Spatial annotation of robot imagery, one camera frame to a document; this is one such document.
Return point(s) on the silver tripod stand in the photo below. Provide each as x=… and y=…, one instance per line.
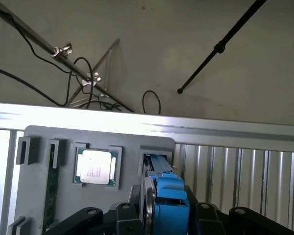
x=68, y=63

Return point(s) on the black tripod leg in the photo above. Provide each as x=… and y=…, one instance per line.
x=219, y=46

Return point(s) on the silver CPU chip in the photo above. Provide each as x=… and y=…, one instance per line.
x=95, y=166

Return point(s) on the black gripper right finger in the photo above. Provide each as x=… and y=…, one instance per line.
x=205, y=220

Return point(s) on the grey plastic parts rack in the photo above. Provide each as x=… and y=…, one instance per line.
x=131, y=159

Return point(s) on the green RAM stick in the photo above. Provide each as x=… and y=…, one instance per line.
x=51, y=195

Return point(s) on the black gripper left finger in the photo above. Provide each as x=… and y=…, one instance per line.
x=127, y=220

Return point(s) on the silver pole clamp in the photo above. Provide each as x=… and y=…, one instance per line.
x=63, y=50
x=90, y=79

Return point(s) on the silver metal stand leg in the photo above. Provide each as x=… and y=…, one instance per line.
x=99, y=63

